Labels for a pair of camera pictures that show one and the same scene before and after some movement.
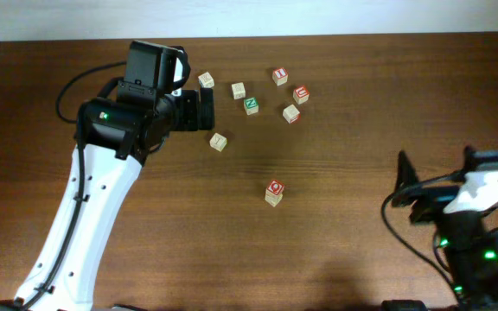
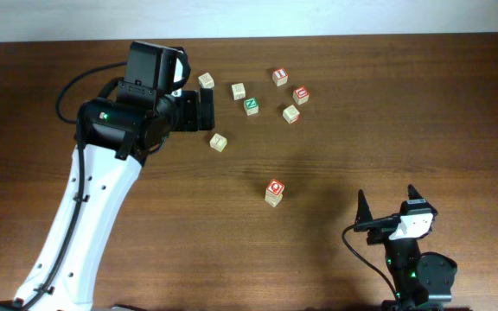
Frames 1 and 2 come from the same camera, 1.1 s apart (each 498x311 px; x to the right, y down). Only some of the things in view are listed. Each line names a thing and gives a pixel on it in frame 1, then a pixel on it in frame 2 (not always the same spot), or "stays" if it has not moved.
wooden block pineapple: [272, 199] stays
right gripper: [430, 195] -> [379, 225]
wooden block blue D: [276, 187] stays
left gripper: [189, 122] stays
